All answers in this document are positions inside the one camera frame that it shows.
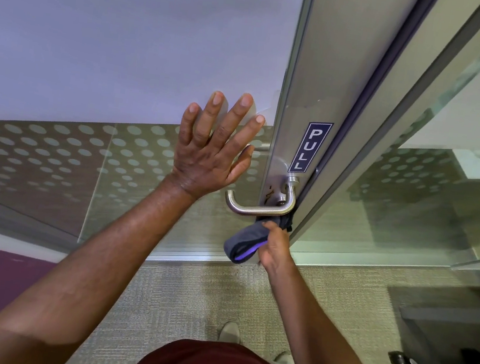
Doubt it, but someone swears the person's left forearm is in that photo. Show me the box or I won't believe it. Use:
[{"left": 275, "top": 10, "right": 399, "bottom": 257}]
[{"left": 0, "top": 152, "right": 201, "bottom": 364}]

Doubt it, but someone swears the blue door sign sticker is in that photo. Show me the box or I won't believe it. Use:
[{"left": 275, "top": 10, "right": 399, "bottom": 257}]
[{"left": 287, "top": 118, "right": 334, "bottom": 178}]

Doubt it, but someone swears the dotted glass wall panel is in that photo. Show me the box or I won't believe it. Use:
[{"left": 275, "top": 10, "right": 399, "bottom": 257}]
[
  {"left": 0, "top": 0, "right": 165, "bottom": 258},
  {"left": 291, "top": 0, "right": 480, "bottom": 289}
]

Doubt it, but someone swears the person's right forearm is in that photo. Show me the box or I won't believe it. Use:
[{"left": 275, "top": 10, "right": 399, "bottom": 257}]
[{"left": 251, "top": 254, "right": 414, "bottom": 364}]

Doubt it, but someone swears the silver lever door handle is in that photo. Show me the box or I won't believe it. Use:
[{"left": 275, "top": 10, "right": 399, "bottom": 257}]
[{"left": 223, "top": 167, "right": 301, "bottom": 223}]

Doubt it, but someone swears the person's left hand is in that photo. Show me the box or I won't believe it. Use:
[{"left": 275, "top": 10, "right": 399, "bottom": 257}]
[{"left": 167, "top": 85, "right": 269, "bottom": 208}]

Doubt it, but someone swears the grey metal door frame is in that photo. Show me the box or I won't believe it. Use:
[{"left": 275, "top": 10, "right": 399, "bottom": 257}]
[{"left": 290, "top": 0, "right": 480, "bottom": 267}]

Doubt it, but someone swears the person's right hand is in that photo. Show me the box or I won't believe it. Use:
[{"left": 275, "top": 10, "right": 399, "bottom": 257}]
[{"left": 254, "top": 219, "right": 301, "bottom": 280}]

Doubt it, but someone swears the beige left shoe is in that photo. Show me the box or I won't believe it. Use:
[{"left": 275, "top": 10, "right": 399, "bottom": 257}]
[{"left": 219, "top": 321, "right": 243, "bottom": 346}]

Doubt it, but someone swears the glass door with metal frame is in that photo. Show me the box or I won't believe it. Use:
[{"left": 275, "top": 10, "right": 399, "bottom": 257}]
[{"left": 77, "top": 0, "right": 441, "bottom": 295}]

